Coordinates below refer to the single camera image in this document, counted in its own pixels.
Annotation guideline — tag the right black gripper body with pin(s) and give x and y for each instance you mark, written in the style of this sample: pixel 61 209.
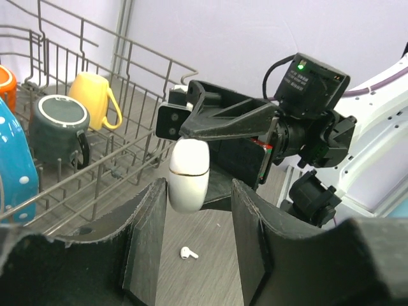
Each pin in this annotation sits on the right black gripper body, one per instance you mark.
pixel 247 159

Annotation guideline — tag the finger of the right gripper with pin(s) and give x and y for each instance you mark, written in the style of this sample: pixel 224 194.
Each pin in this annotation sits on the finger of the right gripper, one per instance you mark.
pixel 220 114
pixel 218 195

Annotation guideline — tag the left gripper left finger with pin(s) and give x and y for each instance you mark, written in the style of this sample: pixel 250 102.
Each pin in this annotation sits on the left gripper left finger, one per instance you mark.
pixel 113 260

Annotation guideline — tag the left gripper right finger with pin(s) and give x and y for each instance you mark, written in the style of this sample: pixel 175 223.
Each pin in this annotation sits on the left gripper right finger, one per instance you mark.
pixel 285 261

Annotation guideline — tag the white charging case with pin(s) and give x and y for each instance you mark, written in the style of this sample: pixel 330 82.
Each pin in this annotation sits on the white charging case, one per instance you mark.
pixel 188 177

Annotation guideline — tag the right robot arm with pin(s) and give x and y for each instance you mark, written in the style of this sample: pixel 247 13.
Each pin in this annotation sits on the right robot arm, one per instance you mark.
pixel 314 115

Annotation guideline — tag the white earbud right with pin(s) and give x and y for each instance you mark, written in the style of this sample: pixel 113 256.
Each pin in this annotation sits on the white earbud right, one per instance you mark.
pixel 186 253

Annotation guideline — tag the blue plate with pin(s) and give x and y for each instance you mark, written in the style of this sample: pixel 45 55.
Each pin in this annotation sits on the blue plate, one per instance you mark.
pixel 19 178

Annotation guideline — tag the yellow mug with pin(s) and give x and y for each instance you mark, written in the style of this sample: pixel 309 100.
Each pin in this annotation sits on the yellow mug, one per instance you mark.
pixel 93 91

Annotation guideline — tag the grey mug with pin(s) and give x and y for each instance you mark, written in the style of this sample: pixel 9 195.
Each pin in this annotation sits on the grey mug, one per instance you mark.
pixel 57 129

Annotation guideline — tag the orange mug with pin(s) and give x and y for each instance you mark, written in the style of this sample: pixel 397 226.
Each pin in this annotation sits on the orange mug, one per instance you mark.
pixel 8 88

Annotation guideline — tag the grey wire dish rack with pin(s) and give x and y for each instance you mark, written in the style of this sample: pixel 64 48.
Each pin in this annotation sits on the grey wire dish rack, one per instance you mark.
pixel 46 44

